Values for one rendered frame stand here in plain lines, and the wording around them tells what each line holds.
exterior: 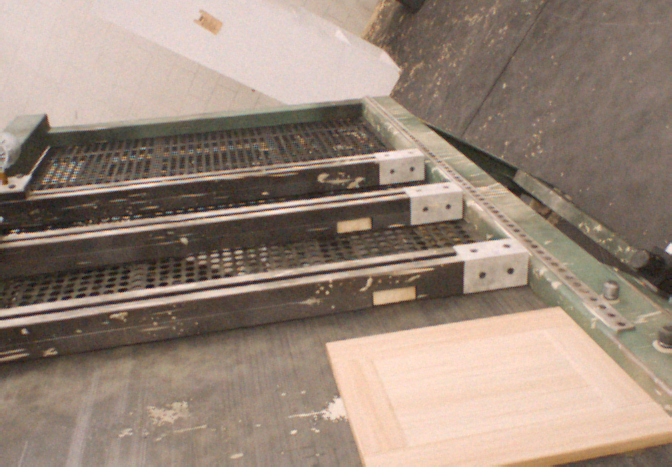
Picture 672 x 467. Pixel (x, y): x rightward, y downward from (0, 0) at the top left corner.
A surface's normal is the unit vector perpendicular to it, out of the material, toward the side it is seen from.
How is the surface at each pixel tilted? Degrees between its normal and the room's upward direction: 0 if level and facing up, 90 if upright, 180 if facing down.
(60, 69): 90
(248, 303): 90
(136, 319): 90
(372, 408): 60
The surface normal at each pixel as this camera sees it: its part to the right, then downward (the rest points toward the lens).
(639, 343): -0.05, -0.92
